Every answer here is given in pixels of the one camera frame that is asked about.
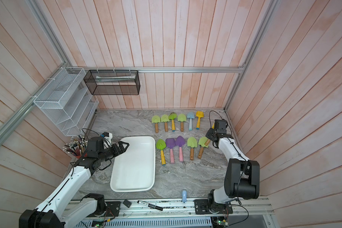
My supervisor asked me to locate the yellow plastic shovel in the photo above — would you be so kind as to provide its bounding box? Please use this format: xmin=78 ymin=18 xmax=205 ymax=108
xmin=196 ymin=111 xmax=204 ymax=130

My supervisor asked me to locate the black marker pen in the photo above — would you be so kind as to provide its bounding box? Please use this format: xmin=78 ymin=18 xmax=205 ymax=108
xmin=137 ymin=200 xmax=163 ymax=211

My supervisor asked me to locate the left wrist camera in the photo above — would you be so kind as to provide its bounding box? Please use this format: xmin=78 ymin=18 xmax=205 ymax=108
xmin=100 ymin=132 xmax=113 ymax=148

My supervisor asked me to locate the small yellow shovel wooden handle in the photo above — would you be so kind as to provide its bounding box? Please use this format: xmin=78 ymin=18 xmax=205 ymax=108
xmin=205 ymin=124 xmax=215 ymax=146

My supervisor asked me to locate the light blue shovel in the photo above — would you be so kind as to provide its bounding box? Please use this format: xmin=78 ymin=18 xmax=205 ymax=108
xmin=187 ymin=112 xmax=195 ymax=131

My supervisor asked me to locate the light blue small bottle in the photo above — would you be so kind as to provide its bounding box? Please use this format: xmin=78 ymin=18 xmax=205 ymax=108
xmin=181 ymin=189 xmax=187 ymax=203

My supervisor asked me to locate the red pencil cup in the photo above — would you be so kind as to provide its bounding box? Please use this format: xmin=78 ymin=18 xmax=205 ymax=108
xmin=62 ymin=135 xmax=88 ymax=157

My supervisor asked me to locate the green shovel wooden handle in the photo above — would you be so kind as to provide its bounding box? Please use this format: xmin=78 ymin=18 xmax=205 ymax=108
xmin=161 ymin=114 xmax=169 ymax=132
xmin=152 ymin=115 xmax=161 ymax=133

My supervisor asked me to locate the black mesh basket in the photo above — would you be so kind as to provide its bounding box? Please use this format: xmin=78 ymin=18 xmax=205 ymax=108
xmin=84 ymin=69 xmax=141 ymax=96

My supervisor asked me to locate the pink handled purple shovel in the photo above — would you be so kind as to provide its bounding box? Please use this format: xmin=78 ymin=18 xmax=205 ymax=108
xmin=165 ymin=138 xmax=176 ymax=164

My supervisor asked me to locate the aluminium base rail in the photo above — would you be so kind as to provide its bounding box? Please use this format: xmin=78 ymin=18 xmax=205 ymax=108
xmin=68 ymin=196 xmax=276 ymax=228

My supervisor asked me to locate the white wire shelf rack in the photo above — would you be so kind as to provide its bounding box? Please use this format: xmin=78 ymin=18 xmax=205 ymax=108
xmin=34 ymin=67 xmax=99 ymax=136

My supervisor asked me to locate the small black block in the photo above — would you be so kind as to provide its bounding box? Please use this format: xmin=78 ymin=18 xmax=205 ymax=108
xmin=123 ymin=200 xmax=132 ymax=208

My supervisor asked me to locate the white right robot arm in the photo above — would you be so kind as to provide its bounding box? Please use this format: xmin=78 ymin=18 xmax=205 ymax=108
xmin=206 ymin=119 xmax=260 ymax=213

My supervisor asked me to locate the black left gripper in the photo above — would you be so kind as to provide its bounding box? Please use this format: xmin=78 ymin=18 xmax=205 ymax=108
xmin=98 ymin=141 xmax=130 ymax=162

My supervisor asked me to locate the bright green yellow-handled shovel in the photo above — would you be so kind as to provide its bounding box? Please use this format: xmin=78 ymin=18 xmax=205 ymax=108
xmin=169 ymin=112 xmax=177 ymax=132

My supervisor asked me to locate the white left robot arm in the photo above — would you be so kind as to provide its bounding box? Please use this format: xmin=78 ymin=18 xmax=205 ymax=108
xmin=19 ymin=136 xmax=130 ymax=228

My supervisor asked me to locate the white storage box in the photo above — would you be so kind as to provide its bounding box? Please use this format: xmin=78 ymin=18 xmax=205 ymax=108
xmin=110 ymin=136 xmax=155 ymax=192

